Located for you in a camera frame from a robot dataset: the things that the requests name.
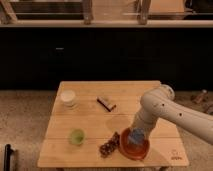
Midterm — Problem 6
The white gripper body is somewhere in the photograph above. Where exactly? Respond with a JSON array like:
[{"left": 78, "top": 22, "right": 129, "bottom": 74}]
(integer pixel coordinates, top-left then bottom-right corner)
[{"left": 130, "top": 115, "right": 156, "bottom": 141}]

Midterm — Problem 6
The blue sponge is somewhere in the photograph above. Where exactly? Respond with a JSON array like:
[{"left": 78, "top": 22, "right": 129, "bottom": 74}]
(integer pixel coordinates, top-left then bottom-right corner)
[{"left": 128, "top": 129, "right": 144, "bottom": 145}]

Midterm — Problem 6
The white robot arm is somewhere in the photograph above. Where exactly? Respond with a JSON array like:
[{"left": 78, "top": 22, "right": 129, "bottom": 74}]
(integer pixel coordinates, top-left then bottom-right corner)
[{"left": 131, "top": 84, "right": 213, "bottom": 145}]

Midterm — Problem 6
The red bowl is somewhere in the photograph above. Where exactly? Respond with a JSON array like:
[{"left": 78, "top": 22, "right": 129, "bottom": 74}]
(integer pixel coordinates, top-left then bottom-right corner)
[{"left": 119, "top": 128, "right": 150, "bottom": 160}]

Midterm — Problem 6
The dark chocolate bar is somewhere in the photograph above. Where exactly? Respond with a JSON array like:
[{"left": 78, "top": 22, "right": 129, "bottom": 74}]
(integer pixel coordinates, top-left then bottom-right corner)
[{"left": 97, "top": 97, "right": 116, "bottom": 112}]

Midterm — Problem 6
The bunch of dark grapes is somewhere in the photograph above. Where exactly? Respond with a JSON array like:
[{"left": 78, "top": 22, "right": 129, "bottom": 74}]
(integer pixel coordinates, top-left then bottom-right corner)
[{"left": 99, "top": 132, "right": 120, "bottom": 158}]

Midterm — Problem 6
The wooden table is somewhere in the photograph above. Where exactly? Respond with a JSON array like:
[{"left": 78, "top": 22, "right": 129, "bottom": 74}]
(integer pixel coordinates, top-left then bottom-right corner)
[{"left": 38, "top": 81, "right": 189, "bottom": 168}]

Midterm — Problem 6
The green cup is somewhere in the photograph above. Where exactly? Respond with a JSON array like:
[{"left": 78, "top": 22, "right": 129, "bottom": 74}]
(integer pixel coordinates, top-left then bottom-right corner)
[{"left": 69, "top": 129, "right": 85, "bottom": 145}]

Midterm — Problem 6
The white cup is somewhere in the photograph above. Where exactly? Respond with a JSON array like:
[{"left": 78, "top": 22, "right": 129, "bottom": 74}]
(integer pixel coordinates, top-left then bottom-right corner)
[{"left": 60, "top": 90, "right": 76, "bottom": 107}]

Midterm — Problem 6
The dark cabinet counter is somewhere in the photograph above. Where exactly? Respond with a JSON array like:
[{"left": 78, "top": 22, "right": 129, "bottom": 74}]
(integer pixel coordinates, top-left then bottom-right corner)
[{"left": 0, "top": 27, "right": 213, "bottom": 90}]

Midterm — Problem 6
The black object on floor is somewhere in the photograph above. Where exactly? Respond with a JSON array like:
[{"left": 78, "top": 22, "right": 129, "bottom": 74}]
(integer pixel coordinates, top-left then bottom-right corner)
[{"left": 3, "top": 144, "right": 14, "bottom": 171}]

